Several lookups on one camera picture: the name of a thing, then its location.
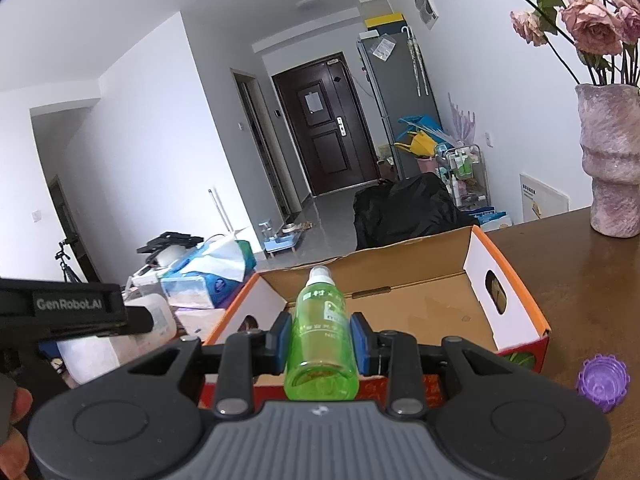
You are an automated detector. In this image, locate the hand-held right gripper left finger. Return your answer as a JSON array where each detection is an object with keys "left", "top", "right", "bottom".
[{"left": 127, "top": 311, "right": 294, "bottom": 418}]

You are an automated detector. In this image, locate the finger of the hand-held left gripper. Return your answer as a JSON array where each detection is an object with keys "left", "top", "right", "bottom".
[{"left": 124, "top": 304, "right": 155, "bottom": 335}]

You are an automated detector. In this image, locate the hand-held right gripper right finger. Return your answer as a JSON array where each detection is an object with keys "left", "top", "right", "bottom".
[{"left": 349, "top": 311, "right": 517, "bottom": 418}]

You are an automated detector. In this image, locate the green plastic bottle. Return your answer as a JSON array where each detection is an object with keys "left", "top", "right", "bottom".
[{"left": 284, "top": 266, "right": 361, "bottom": 402}]

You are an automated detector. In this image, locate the orange cardboard box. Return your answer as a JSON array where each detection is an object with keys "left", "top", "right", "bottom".
[{"left": 197, "top": 225, "right": 552, "bottom": 411}]

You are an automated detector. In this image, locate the person's left hand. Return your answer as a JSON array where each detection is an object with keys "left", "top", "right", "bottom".
[{"left": 0, "top": 387, "right": 35, "bottom": 480}]

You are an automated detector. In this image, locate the white plastic jug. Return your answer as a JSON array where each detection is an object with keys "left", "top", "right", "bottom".
[{"left": 57, "top": 292, "right": 178, "bottom": 386}]

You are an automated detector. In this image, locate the black tripod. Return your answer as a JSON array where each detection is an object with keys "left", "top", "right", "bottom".
[{"left": 55, "top": 240, "right": 83, "bottom": 283}]

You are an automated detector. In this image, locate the white carton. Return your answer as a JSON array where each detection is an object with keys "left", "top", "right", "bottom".
[{"left": 176, "top": 307, "right": 227, "bottom": 339}]

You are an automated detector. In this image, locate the white round container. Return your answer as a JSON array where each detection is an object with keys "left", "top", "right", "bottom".
[{"left": 152, "top": 247, "right": 188, "bottom": 268}]

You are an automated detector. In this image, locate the blue white tissue pack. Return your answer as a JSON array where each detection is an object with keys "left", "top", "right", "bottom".
[{"left": 160, "top": 237, "right": 256, "bottom": 308}]

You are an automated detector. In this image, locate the black folded stand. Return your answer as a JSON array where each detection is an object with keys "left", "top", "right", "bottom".
[{"left": 137, "top": 231, "right": 205, "bottom": 256}]

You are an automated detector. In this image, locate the blue pet feeder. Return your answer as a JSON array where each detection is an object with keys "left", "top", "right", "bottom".
[{"left": 259, "top": 220, "right": 306, "bottom": 256}]

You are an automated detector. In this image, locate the white mop pole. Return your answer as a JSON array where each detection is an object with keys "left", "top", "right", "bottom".
[{"left": 207, "top": 187, "right": 236, "bottom": 233}]

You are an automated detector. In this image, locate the black bag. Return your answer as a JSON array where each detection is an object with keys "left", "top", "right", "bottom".
[{"left": 352, "top": 172, "right": 481, "bottom": 251}]

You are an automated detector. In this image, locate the blue white floor box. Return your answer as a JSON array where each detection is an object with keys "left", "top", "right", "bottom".
[{"left": 470, "top": 205, "right": 513, "bottom": 228}]

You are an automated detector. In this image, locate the dark brown entry door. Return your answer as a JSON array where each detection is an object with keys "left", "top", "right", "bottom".
[{"left": 271, "top": 51, "right": 381, "bottom": 197}]

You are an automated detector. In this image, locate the metal storage cart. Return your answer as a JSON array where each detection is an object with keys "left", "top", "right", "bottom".
[{"left": 434, "top": 142, "right": 491, "bottom": 211}]

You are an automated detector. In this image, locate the dark side door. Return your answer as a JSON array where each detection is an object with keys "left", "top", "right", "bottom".
[{"left": 232, "top": 67, "right": 291, "bottom": 216}]

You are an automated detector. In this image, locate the yellow bag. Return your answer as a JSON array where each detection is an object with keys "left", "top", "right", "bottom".
[{"left": 394, "top": 132, "right": 438, "bottom": 158}]

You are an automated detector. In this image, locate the blue folding rack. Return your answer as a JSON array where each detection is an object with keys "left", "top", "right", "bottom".
[{"left": 398, "top": 115, "right": 441, "bottom": 136}]

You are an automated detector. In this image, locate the white leaning board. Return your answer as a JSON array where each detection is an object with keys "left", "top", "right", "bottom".
[{"left": 519, "top": 172, "right": 571, "bottom": 223}]

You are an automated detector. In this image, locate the purple ridged lid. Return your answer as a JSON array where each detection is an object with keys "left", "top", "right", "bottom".
[{"left": 575, "top": 354, "right": 630, "bottom": 413}]

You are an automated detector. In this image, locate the purple feather decoration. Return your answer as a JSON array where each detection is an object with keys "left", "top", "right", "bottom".
[{"left": 447, "top": 92, "right": 478, "bottom": 146}]

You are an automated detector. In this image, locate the grey refrigerator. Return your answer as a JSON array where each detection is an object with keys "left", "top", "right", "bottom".
[{"left": 356, "top": 25, "right": 443, "bottom": 181}]

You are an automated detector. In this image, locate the white folded umbrella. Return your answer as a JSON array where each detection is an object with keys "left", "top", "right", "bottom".
[{"left": 402, "top": 25, "right": 431, "bottom": 97}]

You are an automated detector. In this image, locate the pink textured vase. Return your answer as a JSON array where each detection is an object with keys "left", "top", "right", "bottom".
[{"left": 574, "top": 82, "right": 640, "bottom": 238}]

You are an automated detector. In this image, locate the yellow black box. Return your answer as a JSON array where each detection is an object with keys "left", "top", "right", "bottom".
[{"left": 364, "top": 11, "right": 406, "bottom": 31}]

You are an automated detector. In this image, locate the dried pink rose bouquet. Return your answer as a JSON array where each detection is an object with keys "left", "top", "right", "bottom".
[{"left": 419, "top": 0, "right": 640, "bottom": 87}]

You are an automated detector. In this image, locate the white wall electrical panel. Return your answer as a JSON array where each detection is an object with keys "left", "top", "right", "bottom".
[{"left": 414, "top": 0, "right": 441, "bottom": 28}]

